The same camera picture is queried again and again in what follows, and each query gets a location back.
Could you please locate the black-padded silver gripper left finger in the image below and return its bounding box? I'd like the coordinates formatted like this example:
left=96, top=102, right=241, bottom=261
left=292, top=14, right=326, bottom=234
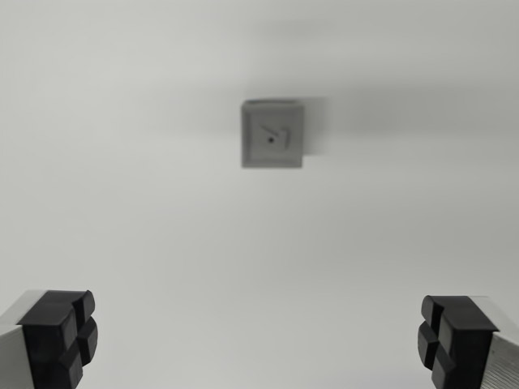
left=0, top=289, right=99, bottom=389

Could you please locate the black-padded silver gripper right finger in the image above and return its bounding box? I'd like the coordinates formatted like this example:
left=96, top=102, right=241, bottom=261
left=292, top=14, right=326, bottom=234
left=416, top=294, right=519, bottom=389

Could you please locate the grey embossed plastic cube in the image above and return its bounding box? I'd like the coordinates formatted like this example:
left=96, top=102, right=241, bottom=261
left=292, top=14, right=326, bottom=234
left=241, top=99, right=305, bottom=169

